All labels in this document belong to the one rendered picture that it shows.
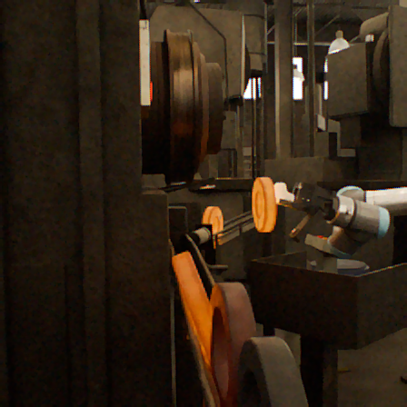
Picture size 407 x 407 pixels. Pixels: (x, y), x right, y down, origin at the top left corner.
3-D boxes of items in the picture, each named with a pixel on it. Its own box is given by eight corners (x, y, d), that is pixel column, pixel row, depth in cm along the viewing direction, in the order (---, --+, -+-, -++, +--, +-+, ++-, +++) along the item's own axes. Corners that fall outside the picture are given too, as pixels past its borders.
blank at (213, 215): (208, 251, 206) (215, 252, 205) (198, 223, 197) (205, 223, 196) (219, 226, 217) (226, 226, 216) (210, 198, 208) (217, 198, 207)
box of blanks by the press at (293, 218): (283, 301, 360) (283, 193, 356) (233, 279, 437) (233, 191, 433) (394, 286, 399) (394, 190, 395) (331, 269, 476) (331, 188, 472)
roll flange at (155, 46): (136, 187, 130) (134, 5, 128) (137, 184, 177) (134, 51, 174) (175, 186, 131) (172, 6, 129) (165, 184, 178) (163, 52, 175)
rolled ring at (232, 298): (231, 262, 73) (209, 263, 73) (263, 318, 56) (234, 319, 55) (228, 374, 78) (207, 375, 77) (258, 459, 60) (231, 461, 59)
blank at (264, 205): (264, 180, 132) (277, 180, 132) (251, 174, 147) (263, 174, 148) (264, 237, 134) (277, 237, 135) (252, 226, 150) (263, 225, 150)
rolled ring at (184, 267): (205, 292, 72) (184, 301, 71) (237, 377, 80) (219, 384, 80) (181, 231, 88) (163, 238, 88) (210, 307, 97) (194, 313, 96)
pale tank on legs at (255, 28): (230, 221, 1007) (226, -5, 983) (222, 217, 1098) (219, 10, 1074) (273, 220, 1018) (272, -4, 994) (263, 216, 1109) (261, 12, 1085)
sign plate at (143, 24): (140, 105, 106) (139, 20, 105) (140, 119, 132) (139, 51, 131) (151, 105, 106) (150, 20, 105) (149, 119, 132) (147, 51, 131)
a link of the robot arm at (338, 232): (352, 236, 163) (372, 216, 153) (352, 265, 156) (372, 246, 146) (326, 227, 163) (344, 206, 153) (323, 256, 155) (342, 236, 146)
